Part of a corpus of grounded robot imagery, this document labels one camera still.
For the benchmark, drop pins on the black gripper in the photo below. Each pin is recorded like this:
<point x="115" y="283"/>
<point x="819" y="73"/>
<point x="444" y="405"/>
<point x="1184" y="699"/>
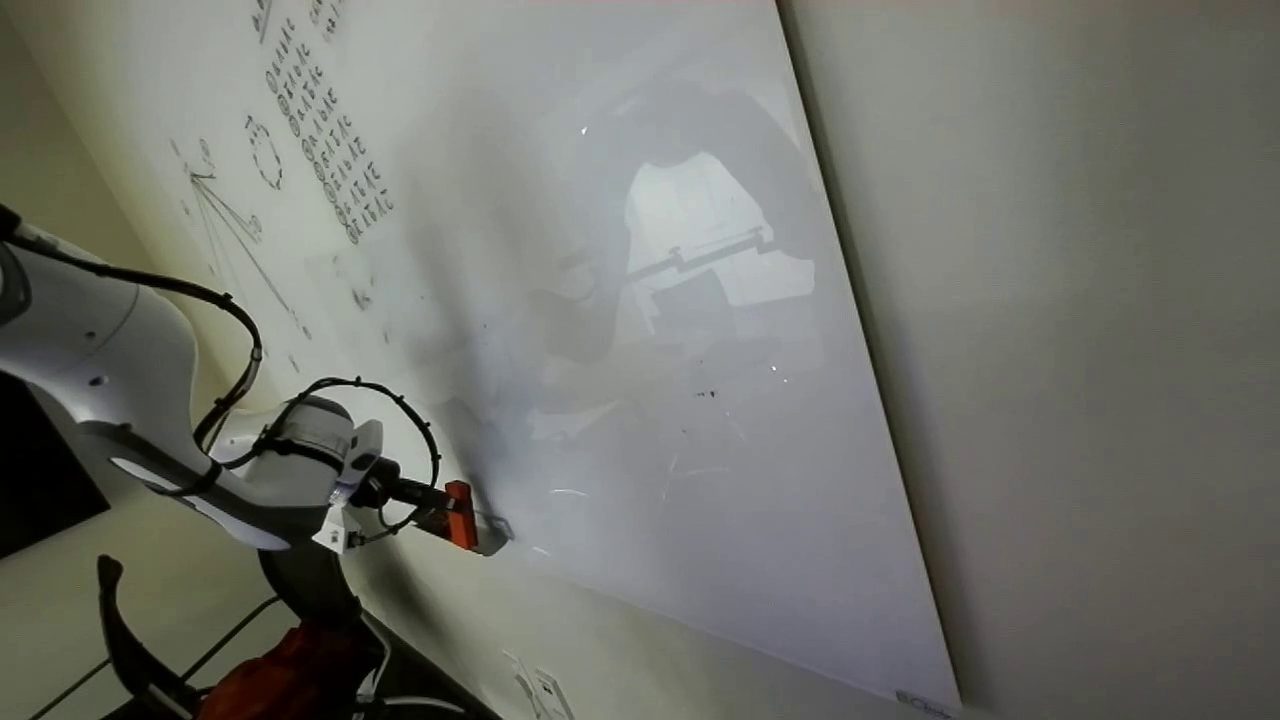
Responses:
<point x="372" y="481"/>

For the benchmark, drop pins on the orange foam eraser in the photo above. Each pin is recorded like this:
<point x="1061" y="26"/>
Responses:
<point x="463" y="513"/>

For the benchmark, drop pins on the large white whiteboard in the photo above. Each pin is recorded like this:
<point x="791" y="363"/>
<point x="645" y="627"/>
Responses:
<point x="643" y="265"/>

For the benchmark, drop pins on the aluminium marker tray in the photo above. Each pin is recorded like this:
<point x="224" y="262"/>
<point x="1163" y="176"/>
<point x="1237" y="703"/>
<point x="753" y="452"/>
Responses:
<point x="493" y="536"/>

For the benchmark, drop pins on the orange red object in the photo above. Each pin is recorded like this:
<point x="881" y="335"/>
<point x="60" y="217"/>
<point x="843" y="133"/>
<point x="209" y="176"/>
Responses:
<point x="281" y="673"/>

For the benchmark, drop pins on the black flat panel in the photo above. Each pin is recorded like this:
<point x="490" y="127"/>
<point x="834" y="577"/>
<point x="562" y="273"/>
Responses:
<point x="42" y="464"/>

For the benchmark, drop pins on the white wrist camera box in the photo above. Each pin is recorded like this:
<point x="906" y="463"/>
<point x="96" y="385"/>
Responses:
<point x="332" y="535"/>

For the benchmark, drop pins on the white wall outlet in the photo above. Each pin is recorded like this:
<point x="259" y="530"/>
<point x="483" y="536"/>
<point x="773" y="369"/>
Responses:
<point x="545" y="695"/>

